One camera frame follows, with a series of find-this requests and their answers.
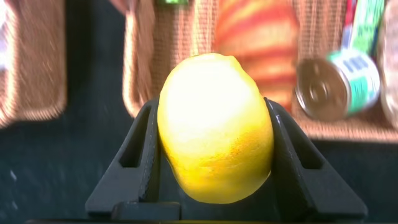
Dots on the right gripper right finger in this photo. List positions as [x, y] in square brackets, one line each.
[298, 193]

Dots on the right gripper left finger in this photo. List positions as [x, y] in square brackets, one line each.
[136, 183]

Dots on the yellow lemon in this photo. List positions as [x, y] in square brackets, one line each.
[214, 130]

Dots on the striped brown croissant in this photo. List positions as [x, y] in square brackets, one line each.
[258, 37]

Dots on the silver can with green label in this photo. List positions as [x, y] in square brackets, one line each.
[342, 87]

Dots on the pale ridged bread loaf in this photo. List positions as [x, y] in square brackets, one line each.
[390, 62]

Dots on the green and white snack pack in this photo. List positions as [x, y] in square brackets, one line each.
[365, 25]

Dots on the green chewing gum pack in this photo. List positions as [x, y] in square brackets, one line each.
[172, 2]

